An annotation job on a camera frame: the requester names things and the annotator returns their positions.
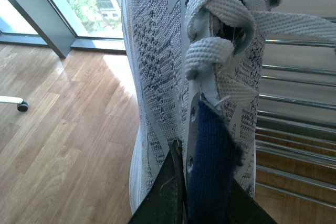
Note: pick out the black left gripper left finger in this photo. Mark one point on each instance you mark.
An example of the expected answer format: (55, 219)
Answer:
(165, 201)

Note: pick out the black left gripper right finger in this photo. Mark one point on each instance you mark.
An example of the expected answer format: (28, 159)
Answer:
(242, 208)

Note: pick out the grey knit sneaker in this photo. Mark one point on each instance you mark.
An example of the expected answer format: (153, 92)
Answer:
(196, 66)

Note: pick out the black metal shoe rack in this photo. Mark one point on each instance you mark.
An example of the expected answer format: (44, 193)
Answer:
(295, 134)

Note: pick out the white chair leg with caster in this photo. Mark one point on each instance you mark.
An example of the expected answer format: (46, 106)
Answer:
(22, 105)

